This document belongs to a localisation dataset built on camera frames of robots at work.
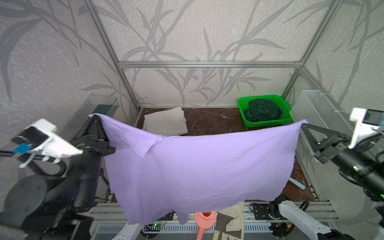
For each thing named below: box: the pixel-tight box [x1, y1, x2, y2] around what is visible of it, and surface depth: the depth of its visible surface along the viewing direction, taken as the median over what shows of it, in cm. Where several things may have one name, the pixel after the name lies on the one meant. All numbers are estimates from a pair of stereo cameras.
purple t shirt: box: [89, 113, 309, 225], surface depth 45 cm
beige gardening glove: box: [212, 201, 245, 240], surface depth 71 cm
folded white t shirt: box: [142, 106, 189, 136], surface depth 109 cm
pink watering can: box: [194, 211, 217, 240], surface depth 63 cm
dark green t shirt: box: [244, 99, 283, 122], surface depth 114 cm
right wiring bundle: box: [268, 222, 293, 236], surface depth 72 cm
